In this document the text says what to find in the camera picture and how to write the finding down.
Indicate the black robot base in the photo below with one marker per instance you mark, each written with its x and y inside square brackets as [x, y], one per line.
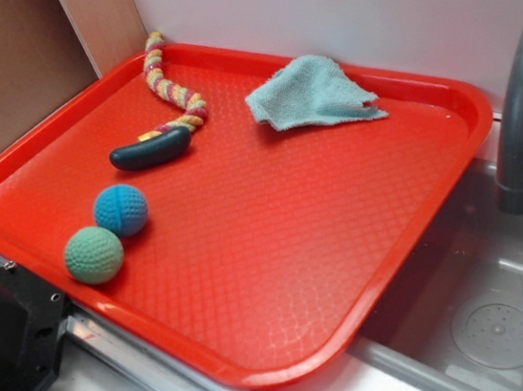
[32, 324]

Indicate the blue dimpled ball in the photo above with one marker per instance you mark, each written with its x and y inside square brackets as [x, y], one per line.
[123, 209]

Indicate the green dimpled ball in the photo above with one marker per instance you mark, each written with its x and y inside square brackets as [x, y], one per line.
[94, 255]

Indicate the red plastic tray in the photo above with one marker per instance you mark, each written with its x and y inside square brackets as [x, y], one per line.
[263, 251]

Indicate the light blue cloth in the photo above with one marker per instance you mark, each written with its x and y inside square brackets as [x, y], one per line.
[312, 90]

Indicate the dark green toy cucumber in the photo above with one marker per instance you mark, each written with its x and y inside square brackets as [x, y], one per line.
[162, 149]

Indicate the grey sink basin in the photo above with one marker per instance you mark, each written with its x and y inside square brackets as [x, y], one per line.
[470, 249]

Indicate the sink drain strainer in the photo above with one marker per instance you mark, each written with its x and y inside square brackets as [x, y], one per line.
[488, 330]

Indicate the multicoloured braided rope toy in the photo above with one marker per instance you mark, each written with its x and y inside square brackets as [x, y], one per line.
[191, 103]

